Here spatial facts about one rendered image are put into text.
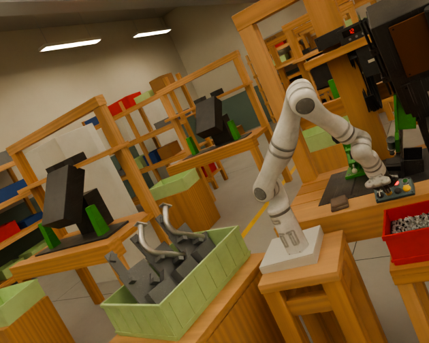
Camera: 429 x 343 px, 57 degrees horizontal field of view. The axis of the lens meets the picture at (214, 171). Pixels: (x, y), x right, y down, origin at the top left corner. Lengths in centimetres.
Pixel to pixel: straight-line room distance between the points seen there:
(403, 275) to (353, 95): 108
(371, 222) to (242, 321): 70
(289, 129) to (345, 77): 92
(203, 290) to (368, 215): 77
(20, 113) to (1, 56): 124
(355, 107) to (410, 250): 100
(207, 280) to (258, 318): 30
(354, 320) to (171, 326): 69
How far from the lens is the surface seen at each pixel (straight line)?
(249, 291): 185
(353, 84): 224
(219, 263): 184
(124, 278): 188
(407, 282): 154
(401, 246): 149
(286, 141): 137
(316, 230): 174
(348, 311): 160
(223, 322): 172
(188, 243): 207
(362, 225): 182
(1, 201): 771
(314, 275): 153
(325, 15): 223
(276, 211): 155
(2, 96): 906
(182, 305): 168
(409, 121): 190
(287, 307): 165
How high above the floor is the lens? 160
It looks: 10 degrees down
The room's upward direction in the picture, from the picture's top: 25 degrees counter-clockwise
